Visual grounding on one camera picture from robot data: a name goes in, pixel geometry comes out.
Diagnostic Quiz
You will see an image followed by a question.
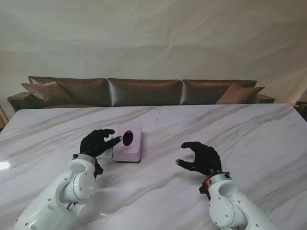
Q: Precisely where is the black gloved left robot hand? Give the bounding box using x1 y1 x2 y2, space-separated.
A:
80 129 123 159

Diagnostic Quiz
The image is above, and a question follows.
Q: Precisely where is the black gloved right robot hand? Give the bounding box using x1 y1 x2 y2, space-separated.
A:
175 141 221 177

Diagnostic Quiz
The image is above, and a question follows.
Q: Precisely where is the pink tissue box cover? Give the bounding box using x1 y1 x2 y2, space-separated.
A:
114 124 143 164

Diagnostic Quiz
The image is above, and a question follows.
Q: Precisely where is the brown sofa back cushion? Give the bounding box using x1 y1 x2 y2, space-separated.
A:
106 78 182 107
28 76 107 106
181 80 257 105

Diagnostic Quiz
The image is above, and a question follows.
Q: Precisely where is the brown throw pillow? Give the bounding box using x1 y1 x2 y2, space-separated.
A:
21 81 74 103
215 83 265 104

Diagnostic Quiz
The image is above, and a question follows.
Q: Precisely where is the brown leather sofa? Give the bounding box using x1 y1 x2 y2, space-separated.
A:
6 76 276 113

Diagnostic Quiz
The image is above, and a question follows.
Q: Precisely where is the wooden furniture piece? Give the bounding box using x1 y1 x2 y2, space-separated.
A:
0 104 7 129

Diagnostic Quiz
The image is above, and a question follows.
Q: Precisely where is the dark furniture piece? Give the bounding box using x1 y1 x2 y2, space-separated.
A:
294 90 307 120

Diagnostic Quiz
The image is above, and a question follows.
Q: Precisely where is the red black right arm cable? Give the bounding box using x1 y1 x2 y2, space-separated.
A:
204 173 213 200

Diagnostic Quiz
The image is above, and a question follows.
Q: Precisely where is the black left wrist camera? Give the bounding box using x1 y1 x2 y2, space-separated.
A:
94 162 104 179

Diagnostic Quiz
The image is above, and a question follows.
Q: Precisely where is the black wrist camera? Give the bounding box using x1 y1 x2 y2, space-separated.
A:
198 181 209 195
94 162 104 179

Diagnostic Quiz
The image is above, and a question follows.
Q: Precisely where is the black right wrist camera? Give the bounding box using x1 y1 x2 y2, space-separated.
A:
198 181 209 195

